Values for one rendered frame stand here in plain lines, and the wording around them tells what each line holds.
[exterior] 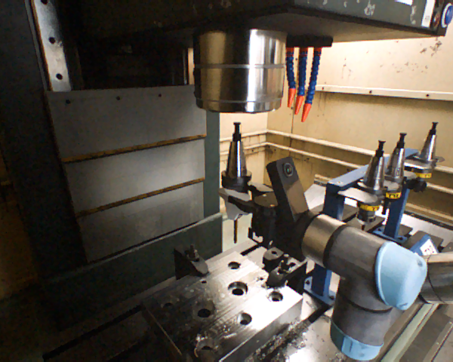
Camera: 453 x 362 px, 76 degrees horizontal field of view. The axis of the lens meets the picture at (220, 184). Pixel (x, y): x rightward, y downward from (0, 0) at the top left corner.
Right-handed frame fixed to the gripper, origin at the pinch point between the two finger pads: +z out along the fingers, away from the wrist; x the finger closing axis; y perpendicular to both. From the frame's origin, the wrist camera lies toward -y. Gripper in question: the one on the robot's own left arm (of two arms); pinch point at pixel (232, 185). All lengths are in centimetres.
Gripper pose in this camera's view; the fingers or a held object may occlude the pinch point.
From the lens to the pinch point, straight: 61.0
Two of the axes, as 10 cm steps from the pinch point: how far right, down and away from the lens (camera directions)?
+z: -6.3, -3.0, 7.2
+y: 0.0, 9.2, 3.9
